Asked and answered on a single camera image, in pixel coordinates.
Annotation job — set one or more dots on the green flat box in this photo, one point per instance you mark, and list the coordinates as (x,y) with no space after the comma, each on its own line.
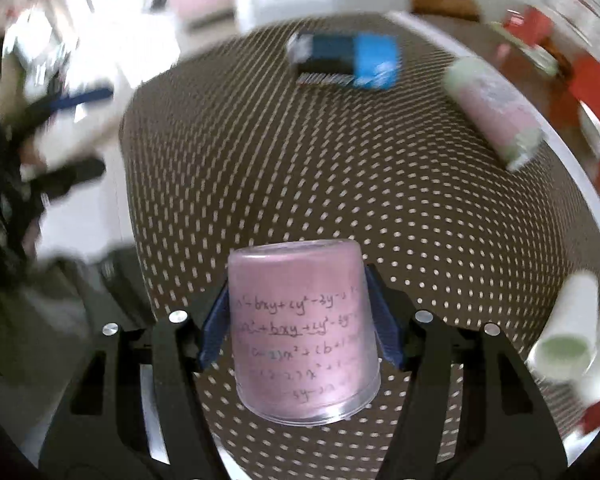
(540,57)

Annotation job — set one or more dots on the brown wooden chair left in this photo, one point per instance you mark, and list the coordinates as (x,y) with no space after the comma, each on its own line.
(467,10)

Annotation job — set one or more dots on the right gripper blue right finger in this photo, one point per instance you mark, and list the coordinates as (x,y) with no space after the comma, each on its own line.
(389,314)

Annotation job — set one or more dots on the blue black can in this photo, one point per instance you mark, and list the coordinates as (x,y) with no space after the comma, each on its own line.
(360,60)

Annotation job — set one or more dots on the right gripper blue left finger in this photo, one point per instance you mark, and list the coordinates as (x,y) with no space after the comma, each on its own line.
(216,326)

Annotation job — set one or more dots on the pink plastic cup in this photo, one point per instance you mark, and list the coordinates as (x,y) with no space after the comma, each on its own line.
(302,331)

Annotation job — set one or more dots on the pink green canister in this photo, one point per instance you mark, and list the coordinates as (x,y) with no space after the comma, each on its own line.
(496,108)

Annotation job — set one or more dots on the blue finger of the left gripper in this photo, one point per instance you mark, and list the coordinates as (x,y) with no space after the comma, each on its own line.
(58,183)
(77,100)

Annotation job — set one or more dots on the white paper cup front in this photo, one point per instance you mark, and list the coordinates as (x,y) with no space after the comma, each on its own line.
(566,346)

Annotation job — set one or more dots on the brown polka dot tablecloth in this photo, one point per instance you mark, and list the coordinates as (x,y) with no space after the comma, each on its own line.
(225,150)

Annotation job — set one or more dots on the white ceramic bowl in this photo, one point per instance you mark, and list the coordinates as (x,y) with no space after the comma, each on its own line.
(590,127)

